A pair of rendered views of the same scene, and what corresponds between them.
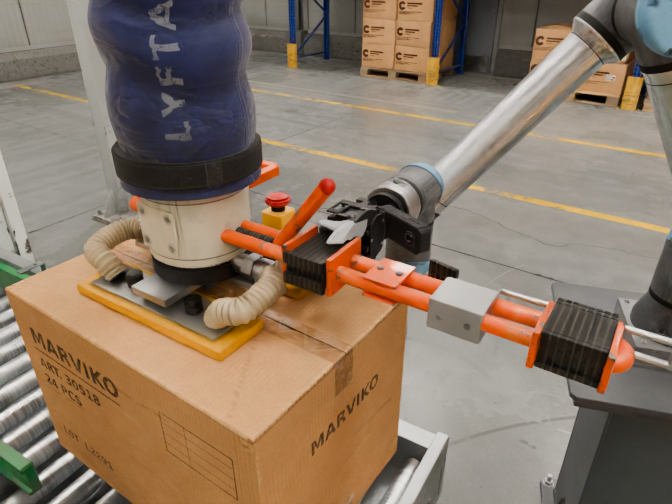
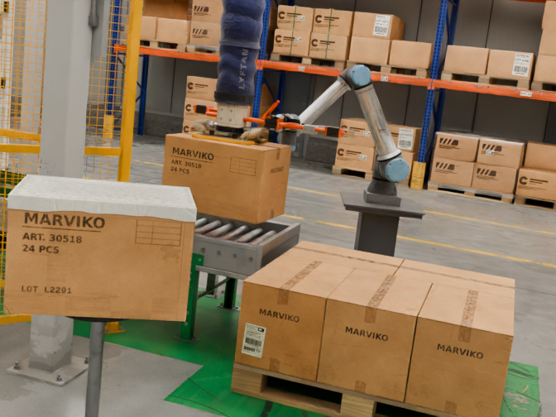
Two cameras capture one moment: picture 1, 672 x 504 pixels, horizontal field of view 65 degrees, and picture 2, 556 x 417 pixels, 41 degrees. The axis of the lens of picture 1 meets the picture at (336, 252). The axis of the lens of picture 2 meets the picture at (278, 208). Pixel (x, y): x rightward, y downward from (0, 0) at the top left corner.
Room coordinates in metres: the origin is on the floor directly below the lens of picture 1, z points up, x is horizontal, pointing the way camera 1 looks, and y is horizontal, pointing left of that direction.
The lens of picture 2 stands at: (-3.31, 0.96, 1.51)
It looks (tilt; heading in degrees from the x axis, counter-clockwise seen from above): 11 degrees down; 346
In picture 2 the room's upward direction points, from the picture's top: 7 degrees clockwise
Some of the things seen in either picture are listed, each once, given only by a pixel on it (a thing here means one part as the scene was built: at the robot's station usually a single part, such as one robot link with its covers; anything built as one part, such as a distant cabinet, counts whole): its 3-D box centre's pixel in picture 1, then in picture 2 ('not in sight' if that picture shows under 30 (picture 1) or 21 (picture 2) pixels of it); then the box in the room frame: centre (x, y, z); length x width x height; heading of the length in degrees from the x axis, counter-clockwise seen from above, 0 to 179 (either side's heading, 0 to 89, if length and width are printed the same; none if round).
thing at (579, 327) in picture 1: (575, 345); (333, 131); (0.47, -0.27, 1.21); 0.08 x 0.07 x 0.05; 57
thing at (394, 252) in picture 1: (408, 241); (288, 140); (0.94, -0.15, 1.10); 0.12 x 0.09 x 0.12; 175
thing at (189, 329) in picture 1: (164, 297); (222, 136); (0.72, 0.28, 1.11); 0.34 x 0.10 x 0.05; 57
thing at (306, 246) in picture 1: (321, 259); (273, 122); (0.67, 0.02, 1.21); 0.10 x 0.08 x 0.06; 147
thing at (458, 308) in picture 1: (462, 309); (310, 129); (0.55, -0.16, 1.20); 0.07 x 0.07 x 0.04; 57
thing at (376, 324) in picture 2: not in sight; (384, 318); (-0.01, -0.50, 0.34); 1.20 x 1.00 x 0.40; 59
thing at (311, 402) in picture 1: (217, 376); (226, 174); (0.79, 0.23, 0.88); 0.60 x 0.40 x 0.40; 55
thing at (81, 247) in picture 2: not in sight; (103, 245); (-0.68, 0.91, 0.82); 0.60 x 0.40 x 0.40; 87
